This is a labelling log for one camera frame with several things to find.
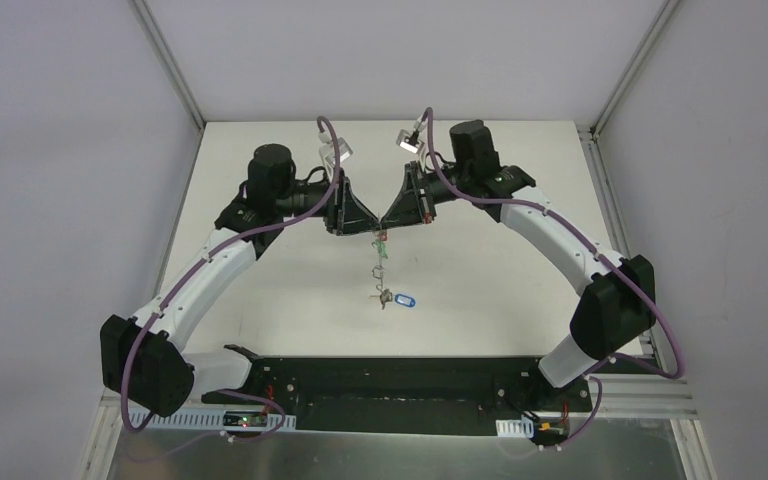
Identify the keyring with black key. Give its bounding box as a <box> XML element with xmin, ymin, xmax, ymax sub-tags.
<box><xmin>371</xmin><ymin>230</ymin><xmax>394</xmax><ymax>310</ymax></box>

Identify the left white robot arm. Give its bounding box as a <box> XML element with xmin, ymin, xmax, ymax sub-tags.
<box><xmin>100</xmin><ymin>144</ymin><xmax>380</xmax><ymax>417</ymax></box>

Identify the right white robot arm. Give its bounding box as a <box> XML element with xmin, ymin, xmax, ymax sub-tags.
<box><xmin>381</xmin><ymin>117</ymin><xmax>658</xmax><ymax>410</ymax></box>

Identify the blue tag key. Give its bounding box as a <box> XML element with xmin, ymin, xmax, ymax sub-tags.
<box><xmin>393</xmin><ymin>293</ymin><xmax>417</xmax><ymax>308</ymax></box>

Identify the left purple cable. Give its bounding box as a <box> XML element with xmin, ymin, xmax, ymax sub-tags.
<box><xmin>118</xmin><ymin>116</ymin><xmax>343</xmax><ymax>444</ymax></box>

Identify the purple cable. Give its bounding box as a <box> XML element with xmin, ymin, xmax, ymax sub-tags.
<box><xmin>423</xmin><ymin>107</ymin><xmax>686</xmax><ymax>454</ymax></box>
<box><xmin>118</xmin><ymin>116</ymin><xmax>343</xmax><ymax>444</ymax></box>

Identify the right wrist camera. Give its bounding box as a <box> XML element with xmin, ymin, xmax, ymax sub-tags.
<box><xmin>396</xmin><ymin>118</ymin><xmax>426</xmax><ymax>155</ymax></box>

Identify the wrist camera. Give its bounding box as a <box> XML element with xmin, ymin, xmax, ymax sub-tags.
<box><xmin>318</xmin><ymin>132</ymin><xmax>353</xmax><ymax>176</ymax></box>
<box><xmin>396</xmin><ymin>118</ymin><xmax>426</xmax><ymax>155</ymax></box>

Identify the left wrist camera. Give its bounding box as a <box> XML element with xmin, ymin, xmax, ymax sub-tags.
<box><xmin>318</xmin><ymin>132</ymin><xmax>353</xmax><ymax>176</ymax></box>

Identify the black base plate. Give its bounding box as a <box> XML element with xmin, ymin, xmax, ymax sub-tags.
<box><xmin>239</xmin><ymin>356</ymin><xmax>596</xmax><ymax>436</ymax></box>

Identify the right white cable duct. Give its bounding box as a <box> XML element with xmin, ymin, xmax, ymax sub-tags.
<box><xmin>495</xmin><ymin>417</ymin><xmax>535</xmax><ymax>439</ymax></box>

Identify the white cable duct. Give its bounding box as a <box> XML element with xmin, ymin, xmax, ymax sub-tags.
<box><xmin>495</xmin><ymin>417</ymin><xmax>535</xmax><ymax>439</ymax></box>
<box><xmin>146</xmin><ymin>407</ymin><xmax>297</xmax><ymax>433</ymax></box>

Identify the left white cable duct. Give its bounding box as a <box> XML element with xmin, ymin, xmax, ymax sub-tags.
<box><xmin>146</xmin><ymin>407</ymin><xmax>297</xmax><ymax>433</ymax></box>

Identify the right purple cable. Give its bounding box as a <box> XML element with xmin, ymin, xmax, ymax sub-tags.
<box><xmin>423</xmin><ymin>107</ymin><xmax>686</xmax><ymax>454</ymax></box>

